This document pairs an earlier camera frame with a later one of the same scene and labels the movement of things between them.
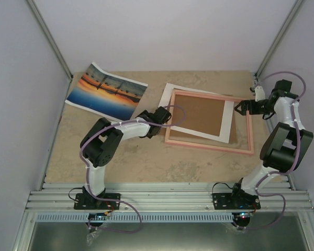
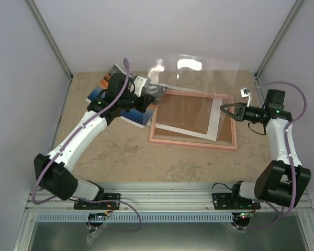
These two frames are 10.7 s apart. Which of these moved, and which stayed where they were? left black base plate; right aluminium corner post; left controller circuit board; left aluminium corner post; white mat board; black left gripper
Moved: black left gripper; white mat board
Stayed: right aluminium corner post; left aluminium corner post; left black base plate; left controller circuit board
